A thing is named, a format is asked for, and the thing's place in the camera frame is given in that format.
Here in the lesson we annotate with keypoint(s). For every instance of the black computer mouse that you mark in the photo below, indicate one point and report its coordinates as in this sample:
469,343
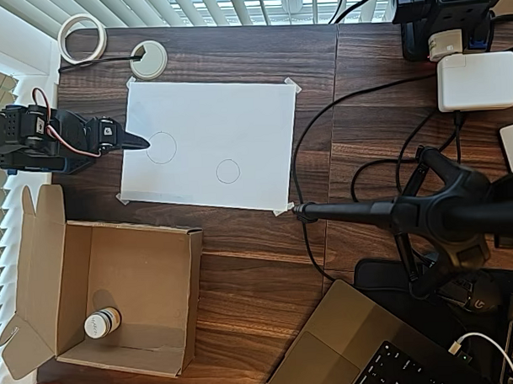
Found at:
481,298

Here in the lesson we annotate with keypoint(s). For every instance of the masking tape piece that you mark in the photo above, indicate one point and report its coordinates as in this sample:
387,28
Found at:
282,210
130,82
294,86
123,199

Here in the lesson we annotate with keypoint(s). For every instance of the small white pill bottle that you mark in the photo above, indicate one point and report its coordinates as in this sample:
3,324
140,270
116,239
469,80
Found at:
100,324

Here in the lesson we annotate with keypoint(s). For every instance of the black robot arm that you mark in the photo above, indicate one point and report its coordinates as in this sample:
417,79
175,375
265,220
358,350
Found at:
27,132

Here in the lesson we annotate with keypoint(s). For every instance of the masking tape roll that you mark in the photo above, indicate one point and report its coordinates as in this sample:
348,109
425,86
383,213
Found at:
66,47

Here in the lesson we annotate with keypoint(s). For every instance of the white paper sheet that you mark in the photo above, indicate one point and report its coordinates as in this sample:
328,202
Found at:
220,130

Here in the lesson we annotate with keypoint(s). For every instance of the black blue table clamp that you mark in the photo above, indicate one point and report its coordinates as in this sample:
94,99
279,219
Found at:
80,165

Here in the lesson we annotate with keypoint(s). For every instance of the open cardboard box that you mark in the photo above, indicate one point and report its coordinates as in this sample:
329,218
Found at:
133,280

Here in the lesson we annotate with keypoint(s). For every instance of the blue plug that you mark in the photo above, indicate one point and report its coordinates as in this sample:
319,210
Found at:
479,41

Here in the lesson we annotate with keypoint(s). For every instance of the white square power adapter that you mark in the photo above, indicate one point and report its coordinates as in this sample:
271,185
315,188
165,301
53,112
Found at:
476,81

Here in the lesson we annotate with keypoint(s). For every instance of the grey laptop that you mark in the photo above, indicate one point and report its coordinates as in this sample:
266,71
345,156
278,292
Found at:
346,336

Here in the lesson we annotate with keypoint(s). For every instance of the black power strip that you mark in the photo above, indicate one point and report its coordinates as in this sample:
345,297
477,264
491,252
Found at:
443,0

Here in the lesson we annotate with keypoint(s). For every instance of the black tripod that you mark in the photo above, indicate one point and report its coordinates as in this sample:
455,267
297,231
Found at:
447,210

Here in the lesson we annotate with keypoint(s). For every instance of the small white plug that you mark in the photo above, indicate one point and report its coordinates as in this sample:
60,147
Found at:
445,45

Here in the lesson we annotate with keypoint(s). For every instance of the black mouse pad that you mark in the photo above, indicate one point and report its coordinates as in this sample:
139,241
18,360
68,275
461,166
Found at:
377,276

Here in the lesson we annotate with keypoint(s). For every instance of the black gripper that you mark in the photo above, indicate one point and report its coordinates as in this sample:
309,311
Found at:
109,134

